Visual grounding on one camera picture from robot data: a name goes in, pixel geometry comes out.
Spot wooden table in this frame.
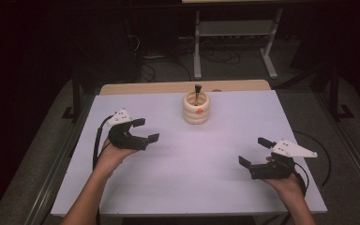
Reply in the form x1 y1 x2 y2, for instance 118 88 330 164
99 79 272 96

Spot person's right hand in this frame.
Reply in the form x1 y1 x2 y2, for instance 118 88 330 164
262 156 306 203

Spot black floor cables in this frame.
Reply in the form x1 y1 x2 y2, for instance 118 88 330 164
127 33 242 83

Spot black makeup brush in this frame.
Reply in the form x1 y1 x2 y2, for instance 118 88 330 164
193 83 203 107

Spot cream ribbed brush holder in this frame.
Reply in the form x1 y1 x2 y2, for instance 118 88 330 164
182 90 211 126

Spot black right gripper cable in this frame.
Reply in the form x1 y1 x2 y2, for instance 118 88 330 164
292 129 333 199

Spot white metal stand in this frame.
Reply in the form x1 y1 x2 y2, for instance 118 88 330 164
192 7 284 81

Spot person's left hand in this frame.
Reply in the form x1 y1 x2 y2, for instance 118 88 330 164
93 137 139 181

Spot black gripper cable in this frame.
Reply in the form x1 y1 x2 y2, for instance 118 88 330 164
292 129 333 199
92 114 114 225

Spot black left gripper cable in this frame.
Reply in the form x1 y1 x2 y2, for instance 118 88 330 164
92 114 114 225

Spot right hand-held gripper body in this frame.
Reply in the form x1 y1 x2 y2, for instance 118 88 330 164
248 138 319 181

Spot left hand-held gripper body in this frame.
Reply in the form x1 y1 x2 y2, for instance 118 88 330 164
104 108 150 152

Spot black metal stand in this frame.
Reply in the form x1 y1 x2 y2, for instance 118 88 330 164
61 70 83 122
328 66 356 122

